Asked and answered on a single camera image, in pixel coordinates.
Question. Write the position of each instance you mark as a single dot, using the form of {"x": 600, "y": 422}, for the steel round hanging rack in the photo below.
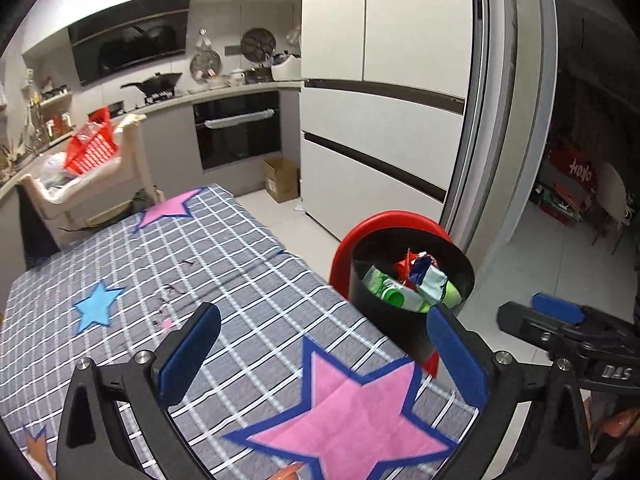
{"x": 205, "y": 65}

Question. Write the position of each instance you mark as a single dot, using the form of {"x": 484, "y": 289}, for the red printed plastic bag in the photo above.
{"x": 405, "y": 266}

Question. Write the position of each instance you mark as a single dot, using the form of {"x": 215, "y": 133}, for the black trash bin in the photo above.
{"x": 390, "y": 330}

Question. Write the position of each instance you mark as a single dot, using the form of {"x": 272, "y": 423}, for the spice rack with jars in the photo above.
{"x": 55, "y": 120}

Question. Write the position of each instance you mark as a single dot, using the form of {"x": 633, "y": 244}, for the green soap refill pouch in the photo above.
{"x": 385, "y": 285}

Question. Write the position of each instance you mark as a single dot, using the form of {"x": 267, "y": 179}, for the dark green cloth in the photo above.
{"x": 142, "y": 201}

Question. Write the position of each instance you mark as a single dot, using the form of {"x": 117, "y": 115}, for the black wok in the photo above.
{"x": 157, "y": 82}

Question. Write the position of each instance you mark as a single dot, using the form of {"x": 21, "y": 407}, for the dark round hanging pan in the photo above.
{"x": 257, "y": 42}

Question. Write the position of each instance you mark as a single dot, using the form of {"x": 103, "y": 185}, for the gas stove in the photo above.
{"x": 160, "y": 96}

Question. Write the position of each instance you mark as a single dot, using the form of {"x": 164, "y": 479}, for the teal wrapper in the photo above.
{"x": 430, "y": 280}

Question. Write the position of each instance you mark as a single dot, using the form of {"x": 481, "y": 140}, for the grey sliding door frame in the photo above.
{"x": 505, "y": 110}

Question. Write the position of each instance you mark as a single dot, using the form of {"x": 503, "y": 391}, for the light green bag roll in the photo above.
{"x": 452, "y": 292}

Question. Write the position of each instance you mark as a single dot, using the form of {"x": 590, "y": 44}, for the white kitchen counter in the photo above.
{"x": 165, "y": 125}

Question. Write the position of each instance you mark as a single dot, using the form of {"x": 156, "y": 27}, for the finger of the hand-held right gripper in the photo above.
{"x": 530, "y": 327}
{"x": 557, "y": 307}

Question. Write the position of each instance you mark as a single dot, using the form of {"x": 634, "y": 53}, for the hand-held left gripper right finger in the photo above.
{"x": 457, "y": 355}

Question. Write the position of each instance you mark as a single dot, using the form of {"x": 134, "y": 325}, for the beige chair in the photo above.
{"x": 612, "y": 195}

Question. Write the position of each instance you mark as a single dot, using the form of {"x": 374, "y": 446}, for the red plastic basket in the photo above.
{"x": 92, "y": 147}

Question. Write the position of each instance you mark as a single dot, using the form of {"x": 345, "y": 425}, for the black built-in oven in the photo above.
{"x": 235, "y": 135}

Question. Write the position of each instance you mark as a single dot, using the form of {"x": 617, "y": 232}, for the white refrigerator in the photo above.
{"x": 380, "y": 110}

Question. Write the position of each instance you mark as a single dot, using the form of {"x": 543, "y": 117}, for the red sack white lettering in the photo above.
{"x": 570, "y": 170}

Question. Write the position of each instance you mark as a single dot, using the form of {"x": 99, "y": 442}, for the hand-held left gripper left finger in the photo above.
{"x": 192, "y": 350}

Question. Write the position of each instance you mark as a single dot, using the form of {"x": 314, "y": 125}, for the brown cardboard box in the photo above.
{"x": 280, "y": 180}

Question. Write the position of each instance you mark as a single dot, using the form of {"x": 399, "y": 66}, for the red plastic stool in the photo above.
{"x": 350, "y": 250}

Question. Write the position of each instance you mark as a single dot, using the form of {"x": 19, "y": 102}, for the translucent plastic bag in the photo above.
{"x": 57, "y": 175}

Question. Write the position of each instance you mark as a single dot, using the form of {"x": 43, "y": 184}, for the pile of colourful boxes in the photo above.
{"x": 560, "y": 202}

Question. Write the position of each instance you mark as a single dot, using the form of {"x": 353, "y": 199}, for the black range hood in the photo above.
{"x": 130, "y": 40}

